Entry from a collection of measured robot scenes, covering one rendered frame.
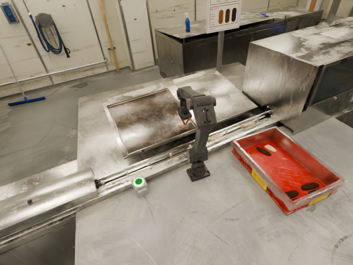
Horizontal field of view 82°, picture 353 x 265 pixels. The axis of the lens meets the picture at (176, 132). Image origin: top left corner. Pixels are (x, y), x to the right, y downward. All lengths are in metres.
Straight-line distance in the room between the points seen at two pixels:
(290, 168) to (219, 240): 0.59
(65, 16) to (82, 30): 0.33
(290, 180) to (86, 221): 1.08
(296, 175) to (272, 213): 0.29
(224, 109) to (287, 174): 0.62
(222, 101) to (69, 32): 3.56
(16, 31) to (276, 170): 4.39
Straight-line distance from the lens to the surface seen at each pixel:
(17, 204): 1.31
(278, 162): 1.35
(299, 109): 1.47
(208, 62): 3.21
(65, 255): 1.55
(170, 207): 1.10
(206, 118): 0.80
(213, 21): 1.99
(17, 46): 4.71
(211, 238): 1.03
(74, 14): 4.58
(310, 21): 5.58
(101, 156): 1.44
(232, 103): 1.65
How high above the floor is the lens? 1.77
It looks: 40 degrees down
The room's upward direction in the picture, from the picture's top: 5 degrees counter-clockwise
